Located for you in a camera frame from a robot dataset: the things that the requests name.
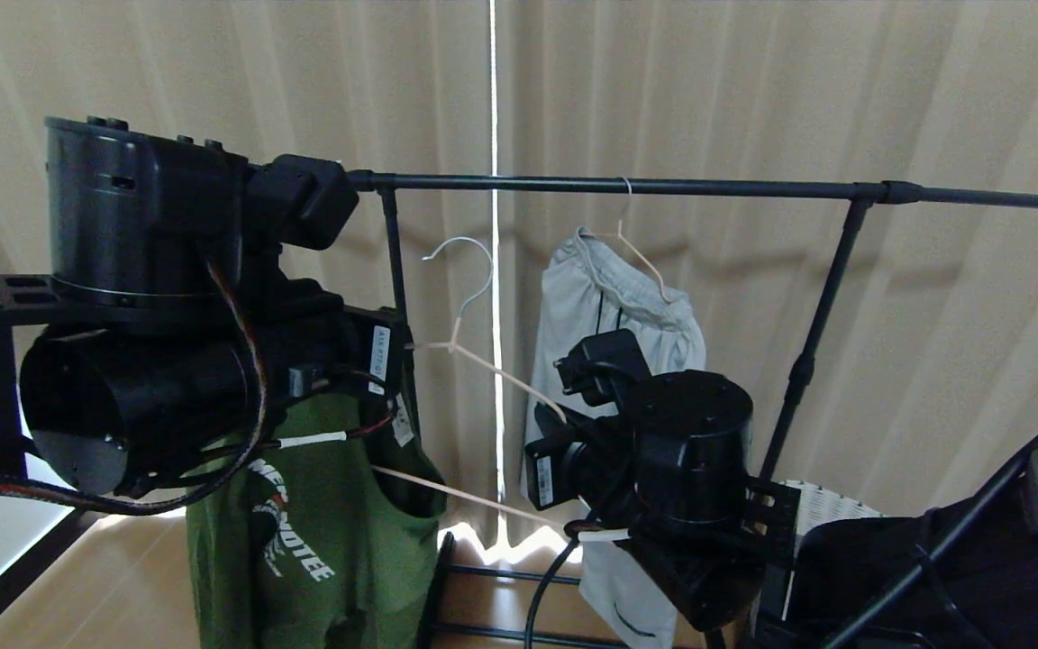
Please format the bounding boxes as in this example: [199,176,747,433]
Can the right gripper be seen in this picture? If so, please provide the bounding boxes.
[523,428,644,522]

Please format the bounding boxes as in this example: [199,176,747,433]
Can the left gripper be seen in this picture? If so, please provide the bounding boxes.
[18,305,414,498]

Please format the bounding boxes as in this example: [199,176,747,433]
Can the pink clothes hanger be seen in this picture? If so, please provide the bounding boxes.
[576,177,677,305]
[369,236,576,535]

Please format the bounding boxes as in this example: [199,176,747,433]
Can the pale grey shorts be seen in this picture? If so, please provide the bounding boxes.
[517,226,708,649]

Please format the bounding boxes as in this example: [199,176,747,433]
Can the green garment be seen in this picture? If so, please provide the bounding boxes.
[184,386,450,649]

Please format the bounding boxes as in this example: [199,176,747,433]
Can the white laundry basket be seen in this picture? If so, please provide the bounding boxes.
[783,480,887,544]

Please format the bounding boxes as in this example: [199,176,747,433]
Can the black clothes rack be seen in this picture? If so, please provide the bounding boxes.
[343,170,1038,649]

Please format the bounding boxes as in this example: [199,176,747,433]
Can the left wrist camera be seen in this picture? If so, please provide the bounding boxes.
[242,154,360,291]

